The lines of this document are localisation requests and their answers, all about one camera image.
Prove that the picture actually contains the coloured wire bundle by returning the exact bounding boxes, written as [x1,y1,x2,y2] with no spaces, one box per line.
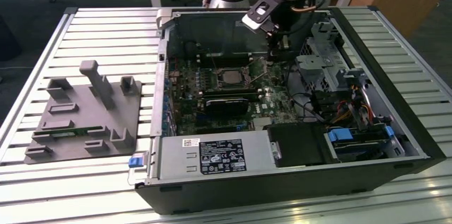
[333,83,374,126]

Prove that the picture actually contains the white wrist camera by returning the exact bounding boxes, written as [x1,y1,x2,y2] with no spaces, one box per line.
[241,0,280,33]

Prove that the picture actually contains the hard disk in blue carrier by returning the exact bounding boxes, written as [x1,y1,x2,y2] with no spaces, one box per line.
[326,126,394,160]

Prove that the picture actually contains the grey parts rack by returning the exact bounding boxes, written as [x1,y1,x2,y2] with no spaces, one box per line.
[22,59,144,165]

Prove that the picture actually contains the metal CPU socket cover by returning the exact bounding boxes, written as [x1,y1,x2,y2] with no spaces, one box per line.
[242,56,270,82]

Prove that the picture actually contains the grey power supply unit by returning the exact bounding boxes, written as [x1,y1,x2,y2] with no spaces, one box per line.
[154,131,280,180]

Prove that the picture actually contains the CPU socket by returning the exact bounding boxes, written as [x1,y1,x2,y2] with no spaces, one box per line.
[216,67,252,88]

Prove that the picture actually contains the black open PC case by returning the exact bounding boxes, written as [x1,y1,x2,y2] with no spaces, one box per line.
[133,6,446,216]

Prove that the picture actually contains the green RAM stick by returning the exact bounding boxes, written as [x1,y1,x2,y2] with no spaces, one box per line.
[52,126,104,137]

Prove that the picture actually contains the green motherboard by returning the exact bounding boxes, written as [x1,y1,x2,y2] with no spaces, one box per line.
[165,54,297,136]

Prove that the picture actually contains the black installed RAM stick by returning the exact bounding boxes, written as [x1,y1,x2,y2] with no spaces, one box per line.
[200,92,257,100]
[210,53,253,67]

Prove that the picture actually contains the silver metal drive cage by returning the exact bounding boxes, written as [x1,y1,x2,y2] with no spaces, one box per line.
[294,21,364,92]

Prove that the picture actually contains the silver CPU chip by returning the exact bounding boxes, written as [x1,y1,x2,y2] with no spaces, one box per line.
[220,70,245,82]

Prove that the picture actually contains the black wire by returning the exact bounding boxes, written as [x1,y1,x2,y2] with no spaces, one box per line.
[288,90,328,124]

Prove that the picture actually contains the small silver heat sink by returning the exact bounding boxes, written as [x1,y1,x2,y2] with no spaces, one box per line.
[253,117,273,129]

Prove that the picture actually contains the black graphics card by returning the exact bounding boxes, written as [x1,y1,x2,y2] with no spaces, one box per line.
[204,97,250,115]

